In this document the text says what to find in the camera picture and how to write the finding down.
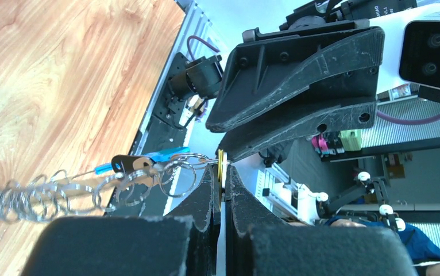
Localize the key with yellow tag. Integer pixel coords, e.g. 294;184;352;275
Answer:
217;149;227;275

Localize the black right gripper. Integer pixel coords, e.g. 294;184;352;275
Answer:
206;1;418;162

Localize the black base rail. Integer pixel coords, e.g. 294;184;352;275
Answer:
105;1;223;217

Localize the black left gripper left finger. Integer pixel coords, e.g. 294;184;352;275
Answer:
21;168;214;275

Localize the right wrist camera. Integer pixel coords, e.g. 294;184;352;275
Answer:
369;3;440;103

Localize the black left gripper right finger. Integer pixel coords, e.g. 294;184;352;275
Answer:
225;166;416;275

